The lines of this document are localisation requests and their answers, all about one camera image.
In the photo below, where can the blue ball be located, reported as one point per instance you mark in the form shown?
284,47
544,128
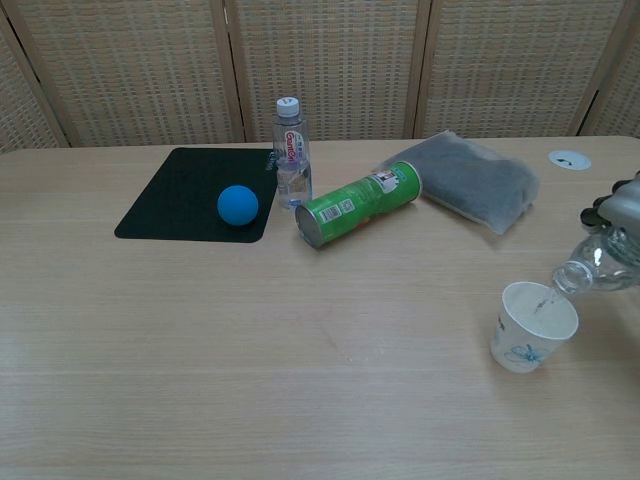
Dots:
237,206

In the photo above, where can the clear plastic bottle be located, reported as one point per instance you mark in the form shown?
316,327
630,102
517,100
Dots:
575,272

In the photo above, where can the white round lid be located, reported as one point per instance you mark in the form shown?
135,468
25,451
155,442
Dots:
569,160

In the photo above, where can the small white paper cup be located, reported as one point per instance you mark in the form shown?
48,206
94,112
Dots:
525,350

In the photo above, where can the small capped water bottle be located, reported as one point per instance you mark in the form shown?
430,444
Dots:
292,150

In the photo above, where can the green chips can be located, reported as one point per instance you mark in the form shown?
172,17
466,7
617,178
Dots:
360,200

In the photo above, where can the wood and rattan folding screen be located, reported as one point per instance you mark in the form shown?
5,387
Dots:
320,70

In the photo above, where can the clear bag of dark material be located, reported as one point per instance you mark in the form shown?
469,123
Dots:
475,185

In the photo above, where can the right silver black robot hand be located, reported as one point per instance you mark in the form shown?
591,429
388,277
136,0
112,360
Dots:
625,205

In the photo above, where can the black mouse pad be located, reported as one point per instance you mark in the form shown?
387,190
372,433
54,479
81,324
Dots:
175,200

